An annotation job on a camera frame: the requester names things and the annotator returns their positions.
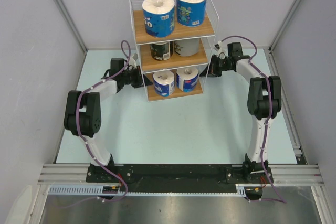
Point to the blue white-striped toilet roll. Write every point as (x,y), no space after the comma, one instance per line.
(187,78)

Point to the blue-wrapped toilet roll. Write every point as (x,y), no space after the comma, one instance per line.
(159,17)

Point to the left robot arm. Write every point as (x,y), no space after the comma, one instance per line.
(83,112)

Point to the white wire wooden shelf rack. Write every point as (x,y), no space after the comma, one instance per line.
(174,40)

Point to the blue cartoon-print toilet roll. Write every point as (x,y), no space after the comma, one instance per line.
(190,12)

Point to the grey toilet roll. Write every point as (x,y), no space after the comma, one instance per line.
(186,47)

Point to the black-wrapped toilet roll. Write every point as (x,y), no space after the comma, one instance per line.
(162,51)

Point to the white slotted cable duct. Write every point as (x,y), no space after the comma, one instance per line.
(92,190)

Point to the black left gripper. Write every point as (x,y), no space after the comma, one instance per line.
(139,82)

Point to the aluminium frame rail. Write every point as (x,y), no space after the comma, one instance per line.
(287,175)

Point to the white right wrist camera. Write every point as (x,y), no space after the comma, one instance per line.
(219,47)

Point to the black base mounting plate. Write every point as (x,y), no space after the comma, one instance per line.
(202,185)

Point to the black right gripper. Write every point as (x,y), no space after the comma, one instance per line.
(212,68)

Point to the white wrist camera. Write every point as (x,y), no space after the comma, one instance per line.
(219,47)
(133,60)

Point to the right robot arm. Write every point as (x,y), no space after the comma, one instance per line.
(264,102)

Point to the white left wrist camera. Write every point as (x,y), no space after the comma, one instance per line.
(133,60)

